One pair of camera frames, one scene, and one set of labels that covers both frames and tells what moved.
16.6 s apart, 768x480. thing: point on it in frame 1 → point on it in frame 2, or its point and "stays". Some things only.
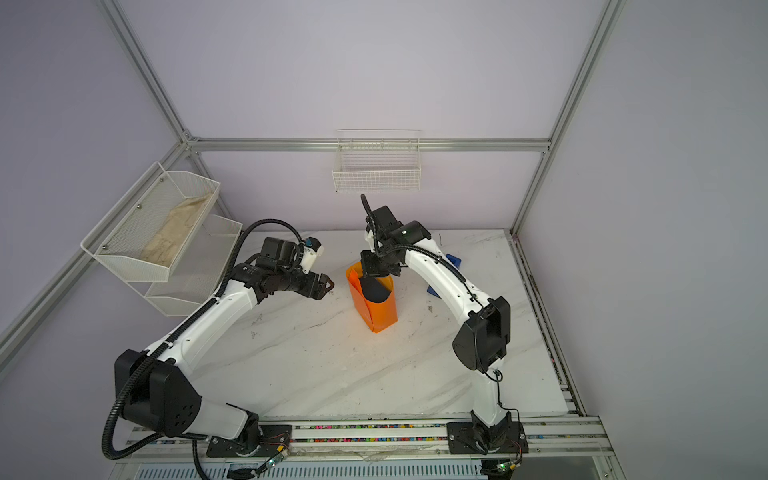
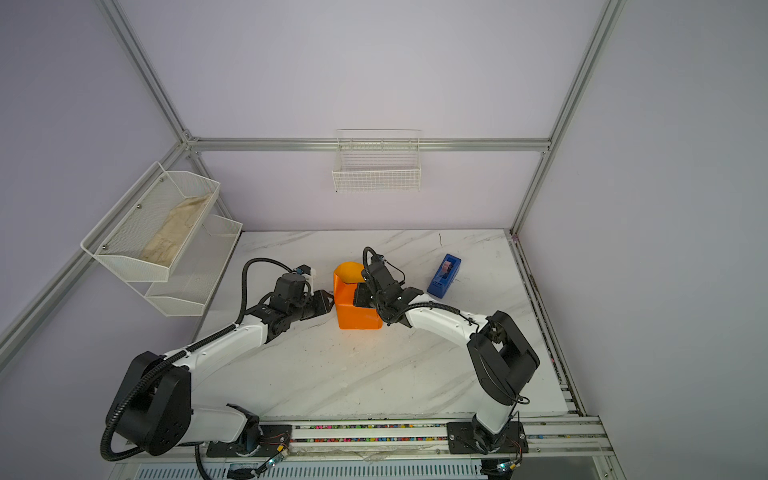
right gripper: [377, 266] → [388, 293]
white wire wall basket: [377, 160] stays
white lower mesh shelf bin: [198, 270] stays
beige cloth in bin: [163, 246] stays
